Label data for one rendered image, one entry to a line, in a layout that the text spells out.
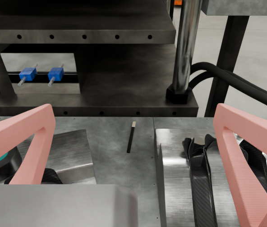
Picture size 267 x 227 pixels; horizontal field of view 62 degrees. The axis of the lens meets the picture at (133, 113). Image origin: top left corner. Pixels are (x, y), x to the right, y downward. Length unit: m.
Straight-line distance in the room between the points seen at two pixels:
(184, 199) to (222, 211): 0.07
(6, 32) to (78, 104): 0.35
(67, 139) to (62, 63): 0.42
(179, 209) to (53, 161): 0.27
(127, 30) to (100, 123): 0.33
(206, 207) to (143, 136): 0.32
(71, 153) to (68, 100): 0.43
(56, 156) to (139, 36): 0.51
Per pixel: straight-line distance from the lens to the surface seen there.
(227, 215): 0.47
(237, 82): 0.79
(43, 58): 0.91
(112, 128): 0.73
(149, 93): 0.92
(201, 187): 0.46
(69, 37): 0.86
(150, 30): 0.82
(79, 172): 0.49
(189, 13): 0.76
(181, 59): 0.80
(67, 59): 0.89
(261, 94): 0.79
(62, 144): 0.54
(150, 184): 0.58
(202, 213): 0.46
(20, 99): 1.00
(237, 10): 0.94
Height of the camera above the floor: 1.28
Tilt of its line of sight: 37 degrees down
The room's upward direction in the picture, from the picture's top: straight up
